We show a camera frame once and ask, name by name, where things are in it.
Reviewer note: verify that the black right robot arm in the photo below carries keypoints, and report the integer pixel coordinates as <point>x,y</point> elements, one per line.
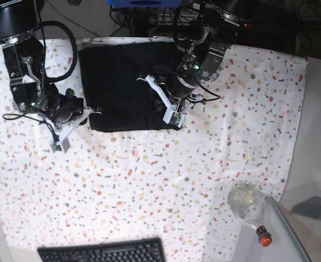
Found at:
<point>24,55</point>

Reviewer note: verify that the black t-shirt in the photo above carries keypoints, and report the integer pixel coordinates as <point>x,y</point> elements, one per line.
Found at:
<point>109,76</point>

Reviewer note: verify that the black computer keyboard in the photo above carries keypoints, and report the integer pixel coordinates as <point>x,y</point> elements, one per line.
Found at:
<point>150,249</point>

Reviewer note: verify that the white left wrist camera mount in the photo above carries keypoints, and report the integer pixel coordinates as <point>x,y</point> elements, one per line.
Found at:
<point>177,109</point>

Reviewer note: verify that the terrazzo pattern tablecloth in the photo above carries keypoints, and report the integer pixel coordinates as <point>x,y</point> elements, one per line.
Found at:
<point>172,184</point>

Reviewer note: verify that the blue box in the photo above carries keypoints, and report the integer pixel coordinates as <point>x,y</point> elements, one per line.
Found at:
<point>147,3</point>

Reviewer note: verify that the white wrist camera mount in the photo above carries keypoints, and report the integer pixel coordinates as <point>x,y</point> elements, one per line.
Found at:
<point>59,141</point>
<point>177,109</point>

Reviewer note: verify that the clear glass bottle red cap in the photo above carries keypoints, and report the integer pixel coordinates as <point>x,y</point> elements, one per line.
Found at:
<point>247,205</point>

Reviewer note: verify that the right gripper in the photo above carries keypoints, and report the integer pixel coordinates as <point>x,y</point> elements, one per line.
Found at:
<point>60,108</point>

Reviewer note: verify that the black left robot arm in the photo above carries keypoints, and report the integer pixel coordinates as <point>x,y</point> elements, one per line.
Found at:
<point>202,46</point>

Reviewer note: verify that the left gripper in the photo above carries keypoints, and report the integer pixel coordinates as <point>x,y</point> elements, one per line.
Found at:
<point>179,84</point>

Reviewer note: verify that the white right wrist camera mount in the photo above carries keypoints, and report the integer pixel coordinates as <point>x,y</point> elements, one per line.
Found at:
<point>59,141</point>

